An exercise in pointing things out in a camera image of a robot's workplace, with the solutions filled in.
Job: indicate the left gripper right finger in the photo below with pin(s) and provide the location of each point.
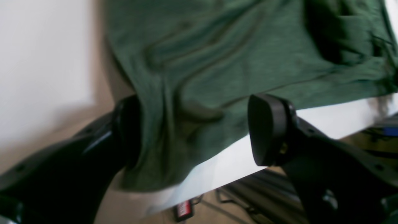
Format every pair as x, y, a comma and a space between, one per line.
336, 183

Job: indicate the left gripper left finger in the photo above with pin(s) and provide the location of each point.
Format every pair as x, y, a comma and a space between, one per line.
66, 182

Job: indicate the dark green t-shirt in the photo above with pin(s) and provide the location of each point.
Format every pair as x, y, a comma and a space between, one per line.
193, 65

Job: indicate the black labelled power adapter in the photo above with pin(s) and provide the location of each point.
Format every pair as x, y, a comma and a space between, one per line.
183, 211

